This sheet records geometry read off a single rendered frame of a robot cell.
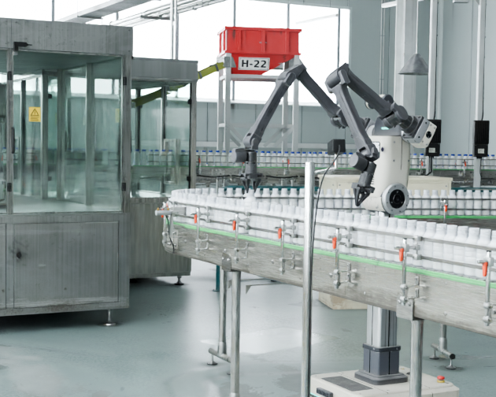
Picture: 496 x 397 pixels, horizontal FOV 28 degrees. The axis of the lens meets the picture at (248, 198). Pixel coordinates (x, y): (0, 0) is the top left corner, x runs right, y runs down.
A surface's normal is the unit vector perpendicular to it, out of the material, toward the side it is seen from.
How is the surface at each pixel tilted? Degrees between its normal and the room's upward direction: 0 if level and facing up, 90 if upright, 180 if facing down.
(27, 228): 90
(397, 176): 101
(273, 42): 89
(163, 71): 90
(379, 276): 90
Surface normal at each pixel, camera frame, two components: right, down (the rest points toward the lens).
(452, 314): -0.89, 0.01
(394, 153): 0.46, 0.05
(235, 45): 0.17, 0.05
